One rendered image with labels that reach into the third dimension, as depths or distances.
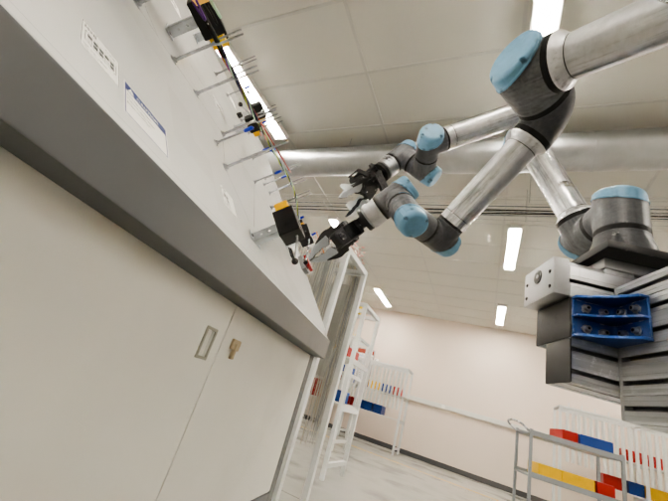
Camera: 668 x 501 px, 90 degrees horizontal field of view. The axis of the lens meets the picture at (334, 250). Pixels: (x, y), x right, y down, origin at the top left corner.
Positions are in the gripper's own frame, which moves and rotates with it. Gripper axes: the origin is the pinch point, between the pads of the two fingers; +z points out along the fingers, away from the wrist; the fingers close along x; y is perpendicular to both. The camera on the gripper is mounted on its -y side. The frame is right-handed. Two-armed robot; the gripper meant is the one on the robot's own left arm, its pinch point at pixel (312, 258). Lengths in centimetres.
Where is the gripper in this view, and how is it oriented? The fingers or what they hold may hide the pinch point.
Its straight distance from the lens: 98.5
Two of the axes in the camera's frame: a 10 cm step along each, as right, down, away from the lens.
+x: -5.9, -8.1, 0.0
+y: 2.1, -1.5, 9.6
